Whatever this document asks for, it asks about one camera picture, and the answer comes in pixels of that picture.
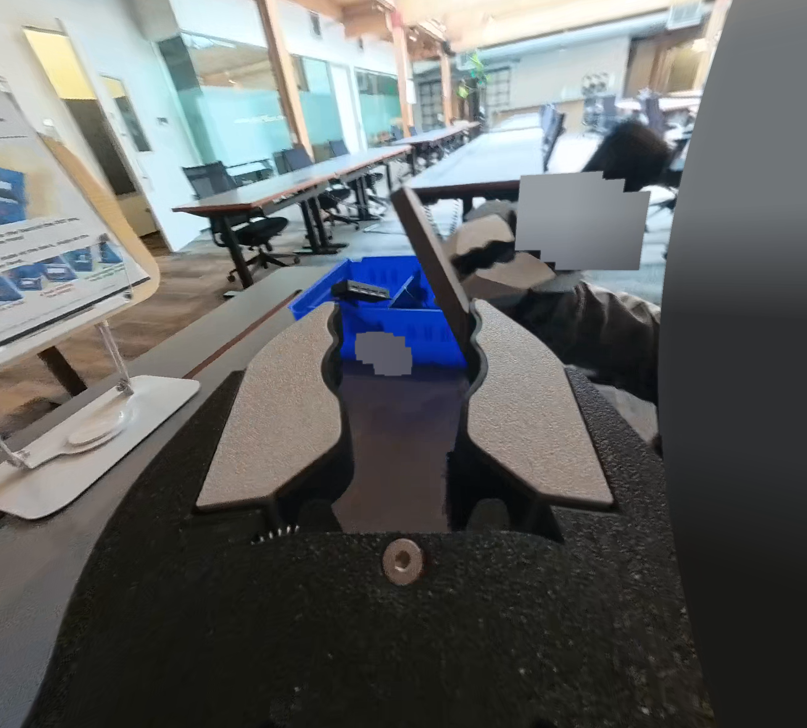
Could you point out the wooden support post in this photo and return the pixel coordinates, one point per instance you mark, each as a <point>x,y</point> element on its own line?
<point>277,47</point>

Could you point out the grey USB hub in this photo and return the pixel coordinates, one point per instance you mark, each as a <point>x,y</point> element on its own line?
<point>435,262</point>

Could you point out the office desk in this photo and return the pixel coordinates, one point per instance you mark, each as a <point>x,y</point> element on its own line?
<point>284,186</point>
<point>479,167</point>

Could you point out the person's right forearm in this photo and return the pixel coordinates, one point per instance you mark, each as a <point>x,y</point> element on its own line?
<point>599,331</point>

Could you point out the blue plastic bin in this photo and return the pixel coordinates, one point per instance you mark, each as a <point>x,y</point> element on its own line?
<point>429,337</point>

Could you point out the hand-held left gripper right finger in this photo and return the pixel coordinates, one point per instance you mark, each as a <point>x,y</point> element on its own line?
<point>536,425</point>

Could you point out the green hanging plant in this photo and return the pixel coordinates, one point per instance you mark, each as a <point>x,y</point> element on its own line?
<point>473,72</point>

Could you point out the black office chair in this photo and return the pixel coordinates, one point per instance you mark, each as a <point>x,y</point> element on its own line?
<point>296,159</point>
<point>252,230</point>

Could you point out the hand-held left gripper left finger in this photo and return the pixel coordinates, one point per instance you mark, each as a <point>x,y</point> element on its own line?
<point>277,413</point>

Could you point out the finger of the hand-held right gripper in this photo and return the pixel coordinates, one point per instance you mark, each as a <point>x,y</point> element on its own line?
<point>510,274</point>
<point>485,233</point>

